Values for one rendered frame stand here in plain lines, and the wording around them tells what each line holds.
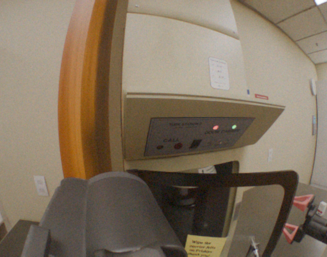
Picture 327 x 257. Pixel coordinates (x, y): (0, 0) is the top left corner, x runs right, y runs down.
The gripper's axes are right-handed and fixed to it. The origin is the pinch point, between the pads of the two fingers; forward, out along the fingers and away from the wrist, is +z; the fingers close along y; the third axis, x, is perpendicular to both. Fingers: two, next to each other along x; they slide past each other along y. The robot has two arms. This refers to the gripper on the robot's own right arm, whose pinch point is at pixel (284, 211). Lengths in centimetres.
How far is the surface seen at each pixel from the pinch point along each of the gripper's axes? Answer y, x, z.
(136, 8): 54, 36, 12
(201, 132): 26.5, 28.0, 4.8
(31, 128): 30, 86, 55
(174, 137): 26.2, 32.4, 5.3
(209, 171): 14.9, 19.5, 14.5
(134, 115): 29.7, 38.1, 2.4
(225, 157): 18.5, 16.7, 11.8
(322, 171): -79, -266, 32
